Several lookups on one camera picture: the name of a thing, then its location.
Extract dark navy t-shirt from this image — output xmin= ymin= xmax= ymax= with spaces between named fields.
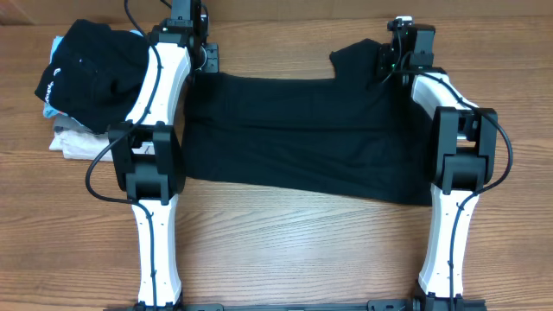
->
xmin=182 ymin=39 xmax=431 ymax=206

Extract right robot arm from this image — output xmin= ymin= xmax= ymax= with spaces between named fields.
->
xmin=377 ymin=16 xmax=498 ymax=310

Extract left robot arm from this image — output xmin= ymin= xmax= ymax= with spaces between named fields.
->
xmin=108 ymin=1 xmax=218 ymax=310

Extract black folded garment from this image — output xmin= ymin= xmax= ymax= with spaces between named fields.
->
xmin=35 ymin=18 xmax=152 ymax=136

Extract cream folded garment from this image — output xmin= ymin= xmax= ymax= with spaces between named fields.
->
xmin=49 ymin=130 xmax=109 ymax=160

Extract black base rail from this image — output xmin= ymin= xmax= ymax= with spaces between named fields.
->
xmin=106 ymin=298 xmax=487 ymax=311

